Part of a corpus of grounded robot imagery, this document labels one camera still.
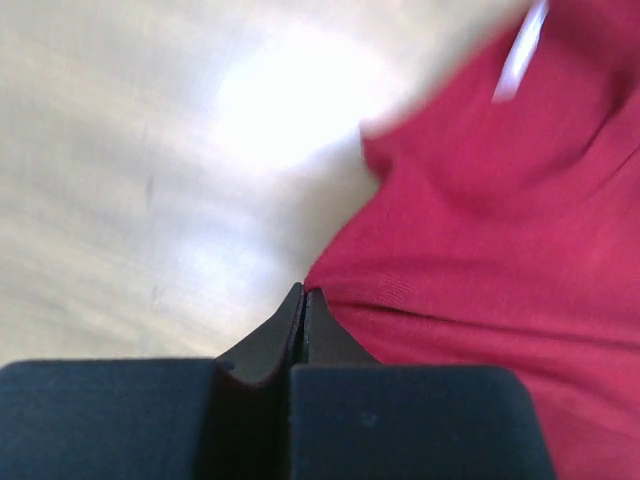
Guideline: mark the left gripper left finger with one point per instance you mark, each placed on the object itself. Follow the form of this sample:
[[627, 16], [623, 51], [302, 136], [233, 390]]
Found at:
[[163, 418]]

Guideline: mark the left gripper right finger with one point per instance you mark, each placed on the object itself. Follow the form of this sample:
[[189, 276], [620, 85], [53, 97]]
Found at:
[[351, 417]]

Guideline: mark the dark red t shirt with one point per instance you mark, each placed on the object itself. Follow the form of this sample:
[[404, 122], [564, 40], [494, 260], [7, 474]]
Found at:
[[507, 233]]

